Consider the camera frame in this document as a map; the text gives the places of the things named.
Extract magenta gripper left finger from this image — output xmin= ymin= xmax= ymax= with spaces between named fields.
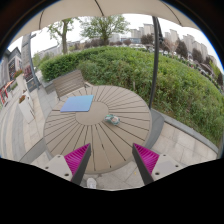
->
xmin=45 ymin=143 xmax=92 ymax=186

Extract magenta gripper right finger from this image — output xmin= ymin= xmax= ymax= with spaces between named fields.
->
xmin=131 ymin=142 xmax=184 ymax=186

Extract blue mouse pad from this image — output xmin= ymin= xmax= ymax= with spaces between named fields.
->
xmin=60 ymin=95 xmax=93 ymax=112

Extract white shoe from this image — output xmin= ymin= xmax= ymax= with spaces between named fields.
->
xmin=87 ymin=178 xmax=97 ymax=189

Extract curved grey bench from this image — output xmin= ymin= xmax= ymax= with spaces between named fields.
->
xmin=16 ymin=108 xmax=219 ymax=166

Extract round wooden slat table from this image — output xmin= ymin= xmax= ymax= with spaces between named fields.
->
xmin=44 ymin=85 xmax=152 ymax=174

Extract green hedge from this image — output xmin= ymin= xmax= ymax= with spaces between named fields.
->
xmin=40 ymin=47 xmax=224 ymax=143

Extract wooden slat chair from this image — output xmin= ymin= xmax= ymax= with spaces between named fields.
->
xmin=53 ymin=70 xmax=90 ymax=98

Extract white planter box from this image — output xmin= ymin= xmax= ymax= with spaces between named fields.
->
xmin=19 ymin=95 xmax=35 ymax=123

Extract dark umbrella pole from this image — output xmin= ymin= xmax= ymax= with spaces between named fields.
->
xmin=149 ymin=16 xmax=159 ymax=109

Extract beige patio umbrella canopy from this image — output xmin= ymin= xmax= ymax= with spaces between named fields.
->
xmin=1 ymin=0 xmax=199 ymax=46

